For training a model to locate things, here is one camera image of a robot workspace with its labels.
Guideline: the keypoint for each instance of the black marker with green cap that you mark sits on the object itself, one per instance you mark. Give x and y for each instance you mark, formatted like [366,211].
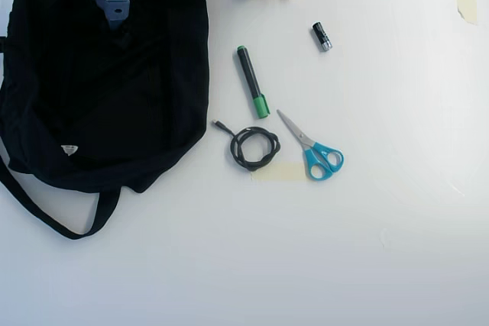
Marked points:
[248,74]

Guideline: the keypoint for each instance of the black fabric bag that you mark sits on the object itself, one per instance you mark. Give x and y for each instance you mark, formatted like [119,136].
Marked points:
[95,93]

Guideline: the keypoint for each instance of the beige masking tape piece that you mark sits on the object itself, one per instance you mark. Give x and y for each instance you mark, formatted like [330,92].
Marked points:
[468,1]
[277,172]

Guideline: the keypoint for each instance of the small black cylinder battery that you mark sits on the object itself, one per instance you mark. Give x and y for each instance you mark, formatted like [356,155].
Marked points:
[322,37]

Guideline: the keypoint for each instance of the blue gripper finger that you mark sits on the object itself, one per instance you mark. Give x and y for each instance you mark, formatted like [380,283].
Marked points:
[116,24]

